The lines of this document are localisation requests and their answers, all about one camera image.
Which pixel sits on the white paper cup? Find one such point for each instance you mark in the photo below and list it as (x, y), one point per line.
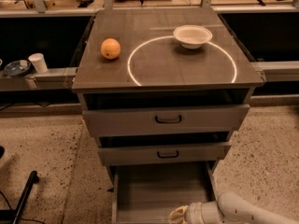
(38, 61)

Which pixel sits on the orange fruit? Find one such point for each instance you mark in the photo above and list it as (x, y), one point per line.
(110, 48)

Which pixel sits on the grey drawer cabinet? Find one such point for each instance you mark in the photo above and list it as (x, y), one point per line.
(154, 71)

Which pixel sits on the dark round plate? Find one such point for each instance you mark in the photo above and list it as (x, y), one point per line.
(17, 68)

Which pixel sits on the white bowl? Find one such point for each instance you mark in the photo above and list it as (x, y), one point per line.
(192, 36)

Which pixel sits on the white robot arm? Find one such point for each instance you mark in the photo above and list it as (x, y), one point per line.
(229, 208)

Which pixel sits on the black stand leg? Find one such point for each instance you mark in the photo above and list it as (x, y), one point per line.
(13, 215)

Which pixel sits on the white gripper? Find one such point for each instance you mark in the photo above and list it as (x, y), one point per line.
(195, 213)

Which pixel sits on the grey drawer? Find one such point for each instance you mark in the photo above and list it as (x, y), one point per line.
(148, 193)
(167, 120)
(117, 156)

